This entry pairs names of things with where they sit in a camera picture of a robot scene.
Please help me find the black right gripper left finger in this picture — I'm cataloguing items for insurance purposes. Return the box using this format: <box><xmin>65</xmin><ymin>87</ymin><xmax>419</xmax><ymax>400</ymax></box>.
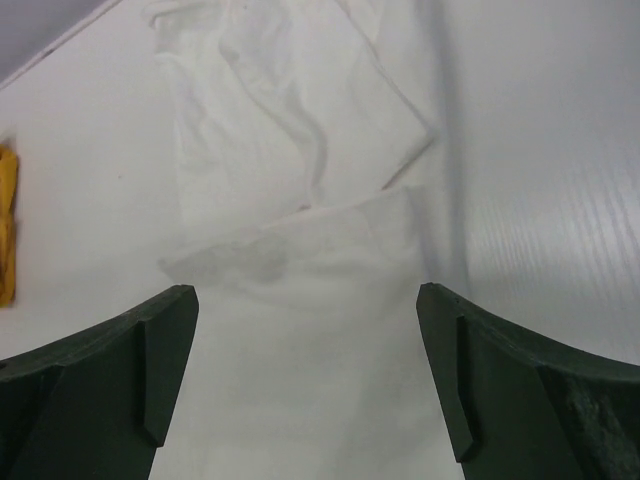
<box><xmin>1</xmin><ymin>285</ymin><xmax>199</xmax><ymax>479</ymax></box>

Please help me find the white t-shirt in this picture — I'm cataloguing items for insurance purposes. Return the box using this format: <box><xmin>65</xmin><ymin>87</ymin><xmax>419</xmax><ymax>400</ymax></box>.
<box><xmin>149</xmin><ymin>1</ymin><xmax>456</xmax><ymax>479</ymax></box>

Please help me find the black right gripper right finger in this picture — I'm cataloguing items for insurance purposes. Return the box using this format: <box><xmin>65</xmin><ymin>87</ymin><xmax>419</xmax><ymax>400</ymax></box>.
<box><xmin>416</xmin><ymin>283</ymin><xmax>639</xmax><ymax>479</ymax></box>

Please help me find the folded orange t-shirt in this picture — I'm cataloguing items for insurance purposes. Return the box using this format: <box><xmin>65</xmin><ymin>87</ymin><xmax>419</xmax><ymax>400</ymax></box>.
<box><xmin>1</xmin><ymin>144</ymin><xmax>19</xmax><ymax>307</ymax></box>

